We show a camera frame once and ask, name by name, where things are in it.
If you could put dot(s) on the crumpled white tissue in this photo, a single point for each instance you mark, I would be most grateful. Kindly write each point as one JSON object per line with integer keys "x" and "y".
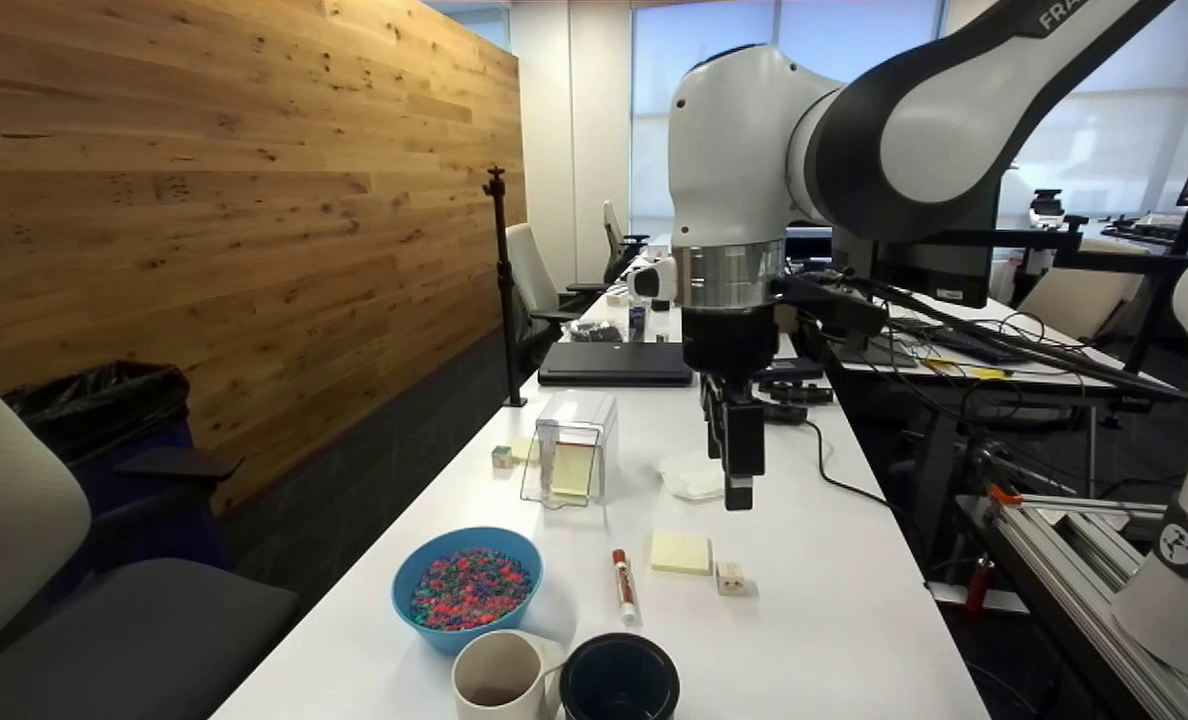
{"x": 690, "y": 483}

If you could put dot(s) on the grey office chair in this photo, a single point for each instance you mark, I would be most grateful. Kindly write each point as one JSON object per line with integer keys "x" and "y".
{"x": 74, "y": 627}

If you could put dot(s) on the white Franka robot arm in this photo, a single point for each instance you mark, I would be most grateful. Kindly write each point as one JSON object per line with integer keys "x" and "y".
{"x": 805, "y": 133}

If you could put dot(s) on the black computer monitor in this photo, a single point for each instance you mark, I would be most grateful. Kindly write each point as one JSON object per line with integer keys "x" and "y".
{"x": 934, "y": 275}

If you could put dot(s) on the black laptop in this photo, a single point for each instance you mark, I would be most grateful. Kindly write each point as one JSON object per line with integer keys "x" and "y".
{"x": 612, "y": 361}

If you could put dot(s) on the black trash bin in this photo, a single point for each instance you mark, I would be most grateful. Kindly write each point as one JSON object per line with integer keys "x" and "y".
{"x": 98, "y": 413}

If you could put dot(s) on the yellow sticky note pad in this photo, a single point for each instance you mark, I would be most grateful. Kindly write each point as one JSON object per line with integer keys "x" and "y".
{"x": 569, "y": 473}

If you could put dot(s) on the cream ceramic mug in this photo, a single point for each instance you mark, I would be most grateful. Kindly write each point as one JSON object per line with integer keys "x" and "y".
{"x": 498, "y": 679}

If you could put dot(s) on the beige chair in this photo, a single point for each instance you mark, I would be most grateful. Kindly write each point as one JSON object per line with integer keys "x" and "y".
{"x": 1079, "y": 301}

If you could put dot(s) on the clear acrylic drawer box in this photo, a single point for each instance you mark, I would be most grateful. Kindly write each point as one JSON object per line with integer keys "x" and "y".
{"x": 584, "y": 427}

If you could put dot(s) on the small cream wooden block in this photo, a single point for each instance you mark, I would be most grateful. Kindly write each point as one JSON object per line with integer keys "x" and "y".
{"x": 732, "y": 578}

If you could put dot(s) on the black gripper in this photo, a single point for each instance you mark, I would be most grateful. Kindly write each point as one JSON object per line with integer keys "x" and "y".
{"x": 731, "y": 342}

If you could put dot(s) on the small pale cube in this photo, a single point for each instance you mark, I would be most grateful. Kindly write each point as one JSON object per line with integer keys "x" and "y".
{"x": 500, "y": 456}

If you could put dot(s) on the dark teal mug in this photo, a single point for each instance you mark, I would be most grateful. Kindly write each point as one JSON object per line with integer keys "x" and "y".
{"x": 618, "y": 680}

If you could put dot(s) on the black power adapter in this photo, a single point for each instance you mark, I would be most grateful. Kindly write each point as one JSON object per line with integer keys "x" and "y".
{"x": 789, "y": 385}

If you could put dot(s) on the blue bowl with colourful beads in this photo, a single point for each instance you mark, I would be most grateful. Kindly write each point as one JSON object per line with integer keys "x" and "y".
{"x": 467, "y": 584}

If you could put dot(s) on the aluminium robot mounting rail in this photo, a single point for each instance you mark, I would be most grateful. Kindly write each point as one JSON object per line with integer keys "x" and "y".
{"x": 1084, "y": 584}

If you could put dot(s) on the white foam block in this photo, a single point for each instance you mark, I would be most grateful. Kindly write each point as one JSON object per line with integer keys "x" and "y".
{"x": 680, "y": 550}

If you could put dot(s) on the black tripod stand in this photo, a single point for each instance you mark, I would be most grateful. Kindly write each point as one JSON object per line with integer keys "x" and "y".
{"x": 500, "y": 284}

